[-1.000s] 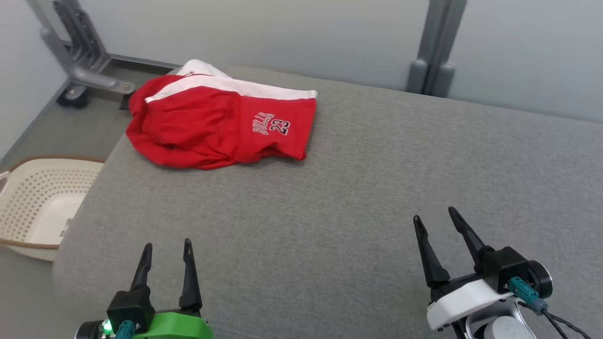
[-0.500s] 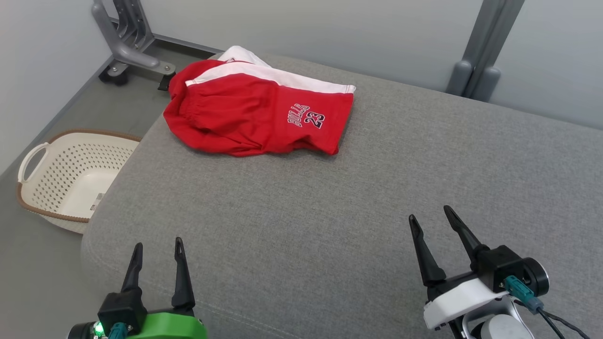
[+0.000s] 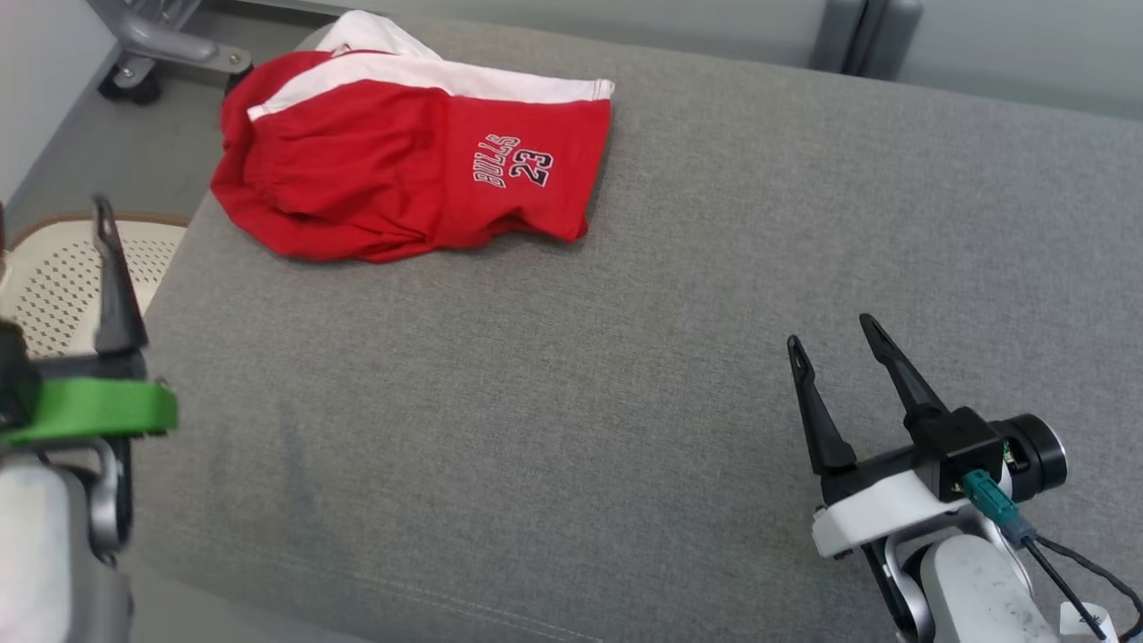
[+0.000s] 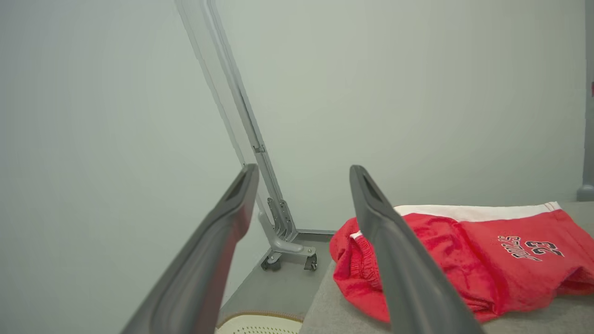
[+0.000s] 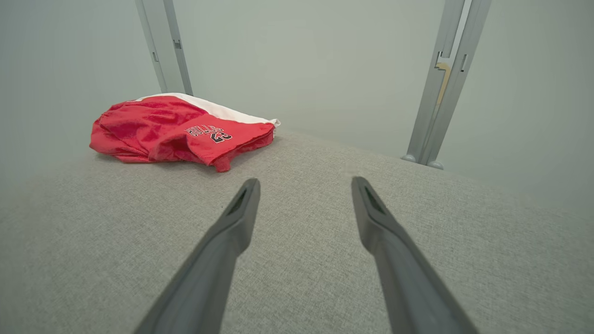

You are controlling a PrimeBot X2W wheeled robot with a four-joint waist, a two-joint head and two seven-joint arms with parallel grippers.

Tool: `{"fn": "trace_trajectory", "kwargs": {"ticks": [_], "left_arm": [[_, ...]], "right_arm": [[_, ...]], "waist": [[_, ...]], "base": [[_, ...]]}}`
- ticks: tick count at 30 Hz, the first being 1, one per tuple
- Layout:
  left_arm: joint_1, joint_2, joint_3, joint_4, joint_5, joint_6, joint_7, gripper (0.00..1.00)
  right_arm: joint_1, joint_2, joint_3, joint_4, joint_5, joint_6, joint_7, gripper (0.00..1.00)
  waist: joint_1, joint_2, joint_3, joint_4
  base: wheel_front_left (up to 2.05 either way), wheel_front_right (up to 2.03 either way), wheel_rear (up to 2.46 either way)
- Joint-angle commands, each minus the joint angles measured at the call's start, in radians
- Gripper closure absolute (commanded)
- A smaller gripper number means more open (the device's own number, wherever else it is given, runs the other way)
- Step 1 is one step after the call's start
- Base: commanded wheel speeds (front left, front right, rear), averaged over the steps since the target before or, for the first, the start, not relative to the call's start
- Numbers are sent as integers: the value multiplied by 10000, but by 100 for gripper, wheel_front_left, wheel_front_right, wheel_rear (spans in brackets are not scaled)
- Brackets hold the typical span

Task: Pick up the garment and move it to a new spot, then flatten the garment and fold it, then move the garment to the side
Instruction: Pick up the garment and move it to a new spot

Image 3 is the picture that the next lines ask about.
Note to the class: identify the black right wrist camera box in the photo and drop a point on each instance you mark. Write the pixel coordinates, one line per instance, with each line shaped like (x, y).
(960, 446)

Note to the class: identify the grey wall partition post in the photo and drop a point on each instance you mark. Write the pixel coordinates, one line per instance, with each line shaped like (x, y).
(866, 36)

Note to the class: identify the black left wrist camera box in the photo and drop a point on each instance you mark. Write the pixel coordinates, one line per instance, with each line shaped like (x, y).
(13, 375)

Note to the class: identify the grey fabric sofa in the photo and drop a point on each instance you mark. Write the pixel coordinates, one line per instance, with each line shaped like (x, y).
(625, 357)

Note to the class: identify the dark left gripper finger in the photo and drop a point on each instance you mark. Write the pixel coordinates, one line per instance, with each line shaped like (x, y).
(118, 286)

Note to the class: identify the cream perforated laundry basket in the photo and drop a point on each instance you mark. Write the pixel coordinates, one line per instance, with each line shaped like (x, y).
(58, 277)

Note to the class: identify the grey metal wheeled base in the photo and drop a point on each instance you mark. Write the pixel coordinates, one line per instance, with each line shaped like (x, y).
(161, 40)

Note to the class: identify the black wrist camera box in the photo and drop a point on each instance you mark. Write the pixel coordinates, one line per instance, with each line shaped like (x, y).
(960, 446)
(13, 375)

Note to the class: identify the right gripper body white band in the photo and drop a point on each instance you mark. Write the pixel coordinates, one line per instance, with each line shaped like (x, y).
(884, 513)

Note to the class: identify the red basketball shorts white waistband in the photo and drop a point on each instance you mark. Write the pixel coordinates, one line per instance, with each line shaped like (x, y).
(375, 170)

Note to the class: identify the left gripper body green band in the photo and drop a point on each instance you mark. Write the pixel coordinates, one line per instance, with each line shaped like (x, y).
(89, 406)

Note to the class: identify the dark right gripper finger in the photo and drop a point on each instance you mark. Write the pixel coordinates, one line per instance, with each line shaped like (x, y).
(906, 379)
(826, 429)

